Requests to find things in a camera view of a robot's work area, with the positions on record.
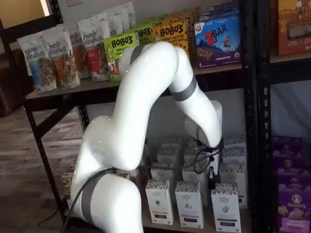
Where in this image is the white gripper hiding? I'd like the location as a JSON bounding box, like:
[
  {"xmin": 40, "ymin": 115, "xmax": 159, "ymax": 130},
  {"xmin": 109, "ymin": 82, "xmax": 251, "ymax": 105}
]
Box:
[{"xmin": 207, "ymin": 145, "xmax": 221, "ymax": 182}]

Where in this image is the white leaf-print pantry box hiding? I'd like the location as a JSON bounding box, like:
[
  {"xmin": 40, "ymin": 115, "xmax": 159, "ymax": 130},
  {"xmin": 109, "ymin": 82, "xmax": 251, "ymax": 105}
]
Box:
[
  {"xmin": 181, "ymin": 167, "xmax": 210, "ymax": 207},
  {"xmin": 156, "ymin": 148, "xmax": 181, "ymax": 168},
  {"xmin": 161, "ymin": 136, "xmax": 183, "ymax": 150},
  {"xmin": 184, "ymin": 147, "xmax": 207, "ymax": 168},
  {"xmin": 188, "ymin": 137, "xmax": 207, "ymax": 149},
  {"xmin": 150, "ymin": 167, "xmax": 171, "ymax": 182},
  {"xmin": 219, "ymin": 166, "xmax": 248, "ymax": 210},
  {"xmin": 223, "ymin": 135, "xmax": 246, "ymax": 150},
  {"xmin": 222, "ymin": 148, "xmax": 246, "ymax": 168}
]

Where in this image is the white box green strip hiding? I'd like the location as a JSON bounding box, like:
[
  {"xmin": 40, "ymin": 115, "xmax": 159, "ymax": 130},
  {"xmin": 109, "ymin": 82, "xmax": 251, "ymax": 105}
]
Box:
[{"xmin": 210, "ymin": 183, "xmax": 242, "ymax": 233}]

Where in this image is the white box pink strip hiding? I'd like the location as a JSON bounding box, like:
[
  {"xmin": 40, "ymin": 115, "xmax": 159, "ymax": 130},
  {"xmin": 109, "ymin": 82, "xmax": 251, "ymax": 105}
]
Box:
[{"xmin": 174, "ymin": 181, "xmax": 205, "ymax": 229}]

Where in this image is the white box yellow strip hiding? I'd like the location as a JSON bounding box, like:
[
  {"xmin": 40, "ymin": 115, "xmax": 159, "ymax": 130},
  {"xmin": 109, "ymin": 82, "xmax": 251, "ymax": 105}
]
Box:
[{"xmin": 145, "ymin": 179, "xmax": 174, "ymax": 226}]

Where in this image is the purple Annie's box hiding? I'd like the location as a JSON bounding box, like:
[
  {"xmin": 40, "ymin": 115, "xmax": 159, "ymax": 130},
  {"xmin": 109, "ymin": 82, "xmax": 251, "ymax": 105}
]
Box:
[
  {"xmin": 277, "ymin": 181, "xmax": 311, "ymax": 233},
  {"xmin": 272, "ymin": 136, "xmax": 304, "ymax": 161},
  {"xmin": 276, "ymin": 159, "xmax": 311, "ymax": 183}
]

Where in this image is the black metal shelf unit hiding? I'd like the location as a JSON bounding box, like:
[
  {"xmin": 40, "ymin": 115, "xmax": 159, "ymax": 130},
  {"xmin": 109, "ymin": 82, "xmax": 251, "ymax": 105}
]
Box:
[
  {"xmin": 257, "ymin": 0, "xmax": 311, "ymax": 233},
  {"xmin": 0, "ymin": 0, "xmax": 258, "ymax": 233}
]

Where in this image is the purple Zbar box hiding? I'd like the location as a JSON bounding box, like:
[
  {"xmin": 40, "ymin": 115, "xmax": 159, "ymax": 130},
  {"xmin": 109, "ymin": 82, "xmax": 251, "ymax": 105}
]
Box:
[
  {"xmin": 193, "ymin": 16, "xmax": 243, "ymax": 69},
  {"xmin": 197, "ymin": 0, "xmax": 241, "ymax": 23}
]

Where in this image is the yellow Bobo's peanut butter box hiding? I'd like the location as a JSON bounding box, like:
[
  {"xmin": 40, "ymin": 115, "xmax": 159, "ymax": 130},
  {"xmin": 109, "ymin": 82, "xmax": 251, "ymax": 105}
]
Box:
[
  {"xmin": 161, "ymin": 11, "xmax": 195, "ymax": 47},
  {"xmin": 152, "ymin": 20, "xmax": 190, "ymax": 60}
]

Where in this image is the green Bobo's apple pie box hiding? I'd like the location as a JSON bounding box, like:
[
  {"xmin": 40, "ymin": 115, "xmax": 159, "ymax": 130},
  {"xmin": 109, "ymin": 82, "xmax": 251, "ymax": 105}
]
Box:
[
  {"xmin": 135, "ymin": 15, "xmax": 168, "ymax": 28},
  {"xmin": 104, "ymin": 32, "xmax": 137, "ymax": 83},
  {"xmin": 132, "ymin": 24, "xmax": 156, "ymax": 48}
]

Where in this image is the orange Annie's box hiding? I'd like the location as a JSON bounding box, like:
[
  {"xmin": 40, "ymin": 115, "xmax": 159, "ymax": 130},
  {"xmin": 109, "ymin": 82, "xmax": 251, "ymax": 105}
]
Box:
[{"xmin": 277, "ymin": 0, "xmax": 311, "ymax": 57}]

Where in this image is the red-label granola bag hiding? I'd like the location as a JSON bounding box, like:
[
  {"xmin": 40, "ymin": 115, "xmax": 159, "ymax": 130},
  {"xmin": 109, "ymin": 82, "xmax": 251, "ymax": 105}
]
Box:
[{"xmin": 77, "ymin": 12, "xmax": 113, "ymax": 83}]

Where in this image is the white granola bag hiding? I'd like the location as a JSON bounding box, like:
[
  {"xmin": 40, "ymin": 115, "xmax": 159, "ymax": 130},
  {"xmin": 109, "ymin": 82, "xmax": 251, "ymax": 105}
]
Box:
[
  {"xmin": 98, "ymin": 8, "xmax": 125, "ymax": 37},
  {"xmin": 120, "ymin": 1, "xmax": 136, "ymax": 29}
]

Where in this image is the Purely Elizabeth granola bag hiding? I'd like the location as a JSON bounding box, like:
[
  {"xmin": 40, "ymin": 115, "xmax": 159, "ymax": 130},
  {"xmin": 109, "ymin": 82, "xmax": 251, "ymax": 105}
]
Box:
[{"xmin": 65, "ymin": 21, "xmax": 91, "ymax": 80}]

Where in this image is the orange-label granola bag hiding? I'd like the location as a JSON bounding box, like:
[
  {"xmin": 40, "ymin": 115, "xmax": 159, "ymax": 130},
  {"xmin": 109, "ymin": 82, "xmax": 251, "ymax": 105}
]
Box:
[{"xmin": 42, "ymin": 25, "xmax": 81, "ymax": 90}]

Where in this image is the blue-label granola bag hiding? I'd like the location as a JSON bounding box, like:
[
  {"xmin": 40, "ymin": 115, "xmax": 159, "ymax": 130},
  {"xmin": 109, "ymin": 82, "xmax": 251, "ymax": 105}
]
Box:
[{"xmin": 16, "ymin": 31, "xmax": 58, "ymax": 94}]

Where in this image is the brown leather sofa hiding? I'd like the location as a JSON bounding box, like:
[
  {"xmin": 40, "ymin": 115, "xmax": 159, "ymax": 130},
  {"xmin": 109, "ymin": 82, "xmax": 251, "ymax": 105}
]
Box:
[{"xmin": 0, "ymin": 48, "xmax": 34, "ymax": 118}]

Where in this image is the thin black floor cable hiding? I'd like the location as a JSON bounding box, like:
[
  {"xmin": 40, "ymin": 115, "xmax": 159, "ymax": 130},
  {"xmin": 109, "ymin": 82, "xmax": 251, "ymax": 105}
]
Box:
[{"xmin": 31, "ymin": 210, "xmax": 66, "ymax": 233}]

